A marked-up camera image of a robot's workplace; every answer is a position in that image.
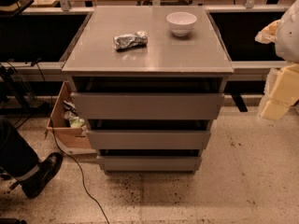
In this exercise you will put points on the grey metal rail frame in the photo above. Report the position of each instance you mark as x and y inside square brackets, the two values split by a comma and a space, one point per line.
[38, 41]

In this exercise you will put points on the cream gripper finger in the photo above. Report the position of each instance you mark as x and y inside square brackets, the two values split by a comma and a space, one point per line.
[268, 34]
[281, 91]

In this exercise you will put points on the black shoe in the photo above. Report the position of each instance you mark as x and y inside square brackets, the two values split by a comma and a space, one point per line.
[48, 169]

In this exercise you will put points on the white ceramic bowl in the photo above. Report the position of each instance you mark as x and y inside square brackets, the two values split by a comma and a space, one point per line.
[181, 23]

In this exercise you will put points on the dark trouser leg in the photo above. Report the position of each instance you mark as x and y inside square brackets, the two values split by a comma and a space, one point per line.
[17, 158]

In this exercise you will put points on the grey top drawer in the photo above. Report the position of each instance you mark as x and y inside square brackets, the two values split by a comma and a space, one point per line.
[150, 106]

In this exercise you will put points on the crumpled foil chip bag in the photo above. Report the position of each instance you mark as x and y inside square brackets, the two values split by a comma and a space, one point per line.
[128, 41]

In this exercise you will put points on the grey drawer cabinet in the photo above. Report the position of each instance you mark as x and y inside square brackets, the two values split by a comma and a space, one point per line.
[196, 63]

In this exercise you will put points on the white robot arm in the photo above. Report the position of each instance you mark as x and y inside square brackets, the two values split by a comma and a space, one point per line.
[287, 42]

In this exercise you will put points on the trash wrappers in box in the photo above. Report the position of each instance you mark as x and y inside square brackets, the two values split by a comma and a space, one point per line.
[71, 115]

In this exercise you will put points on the cardboard box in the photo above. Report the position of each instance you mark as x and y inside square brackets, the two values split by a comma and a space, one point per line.
[69, 137]

